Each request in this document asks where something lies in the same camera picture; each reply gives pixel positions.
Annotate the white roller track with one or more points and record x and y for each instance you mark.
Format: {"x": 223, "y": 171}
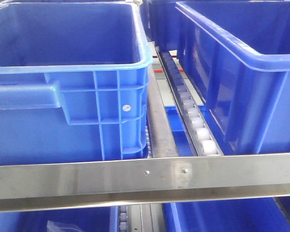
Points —
{"x": 199, "y": 135}

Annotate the upper right rack crate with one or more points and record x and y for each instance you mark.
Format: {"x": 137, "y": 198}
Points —
{"x": 237, "y": 56}

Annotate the upper rack blue crate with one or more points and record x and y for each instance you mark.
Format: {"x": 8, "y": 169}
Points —
{"x": 73, "y": 82}

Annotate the lower rack blue crate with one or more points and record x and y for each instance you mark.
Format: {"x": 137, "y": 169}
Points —
{"x": 100, "y": 219}

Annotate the steel flow rack shelving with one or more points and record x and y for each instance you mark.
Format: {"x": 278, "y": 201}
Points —
{"x": 161, "y": 176}

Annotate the lower right rack crate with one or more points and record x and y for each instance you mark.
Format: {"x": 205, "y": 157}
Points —
{"x": 243, "y": 215}

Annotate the rack blue crate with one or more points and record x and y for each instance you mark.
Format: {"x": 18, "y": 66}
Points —
{"x": 73, "y": 82}
{"x": 100, "y": 219}

